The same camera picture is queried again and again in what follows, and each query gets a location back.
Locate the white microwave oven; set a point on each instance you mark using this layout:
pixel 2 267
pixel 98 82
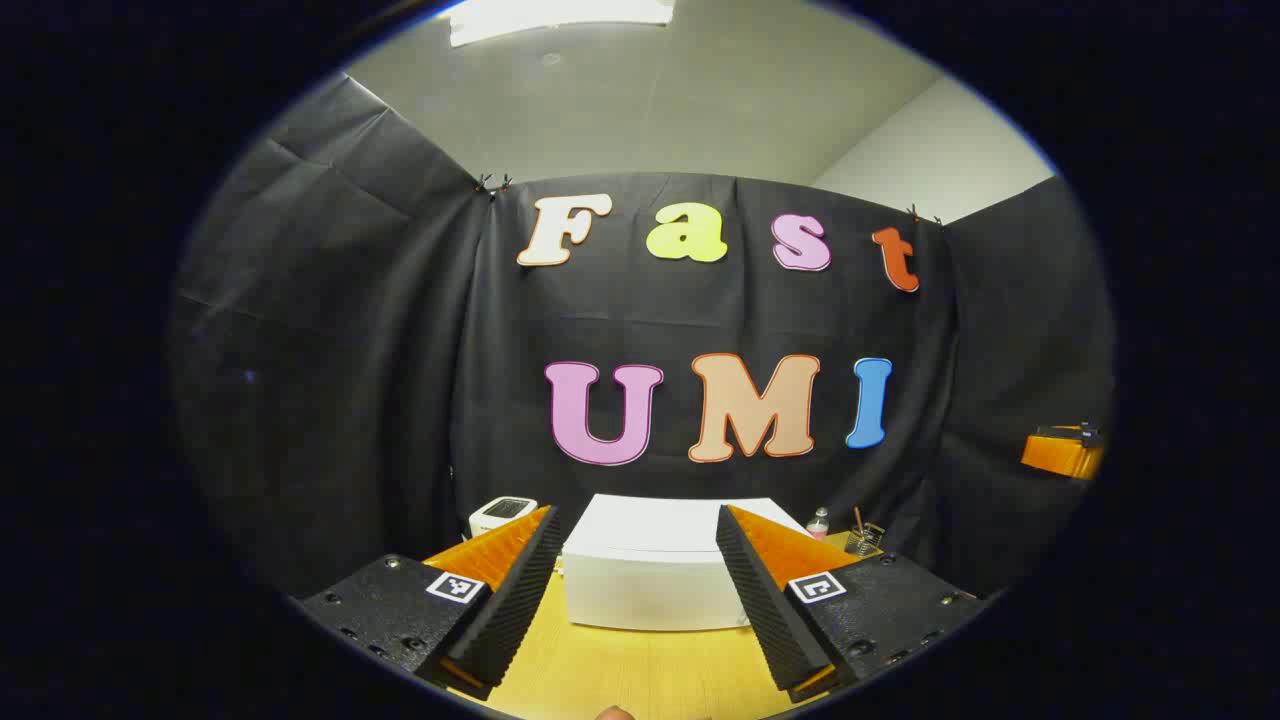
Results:
pixel 650 580

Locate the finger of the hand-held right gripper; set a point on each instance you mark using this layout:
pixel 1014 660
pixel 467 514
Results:
pixel 1060 455

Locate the black backdrop clip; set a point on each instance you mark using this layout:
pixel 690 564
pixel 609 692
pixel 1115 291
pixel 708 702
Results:
pixel 490 184
pixel 922 214

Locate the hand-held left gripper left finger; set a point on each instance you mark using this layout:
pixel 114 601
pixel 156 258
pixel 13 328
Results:
pixel 515 610

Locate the ceiling light panel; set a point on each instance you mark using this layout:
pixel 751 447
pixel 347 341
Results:
pixel 560 18

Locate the white toaster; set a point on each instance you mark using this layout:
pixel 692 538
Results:
pixel 500 512

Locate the small bottle with pink label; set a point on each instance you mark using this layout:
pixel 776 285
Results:
pixel 818 526

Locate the black backdrop cloth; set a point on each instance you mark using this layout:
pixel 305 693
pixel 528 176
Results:
pixel 350 350

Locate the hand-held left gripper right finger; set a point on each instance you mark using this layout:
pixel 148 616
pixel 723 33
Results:
pixel 765 610

